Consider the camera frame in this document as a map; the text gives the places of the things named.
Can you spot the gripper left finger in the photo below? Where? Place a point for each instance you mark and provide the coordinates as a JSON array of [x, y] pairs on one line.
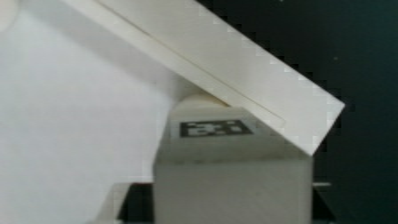
[[128, 206]]

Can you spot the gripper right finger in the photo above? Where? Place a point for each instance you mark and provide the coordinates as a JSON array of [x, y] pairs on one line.
[[322, 211]]

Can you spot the white table leg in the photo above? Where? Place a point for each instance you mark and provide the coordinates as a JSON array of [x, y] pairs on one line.
[[233, 174]]

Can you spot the white square tabletop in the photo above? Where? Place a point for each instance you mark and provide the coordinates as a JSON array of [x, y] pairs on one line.
[[103, 60]]

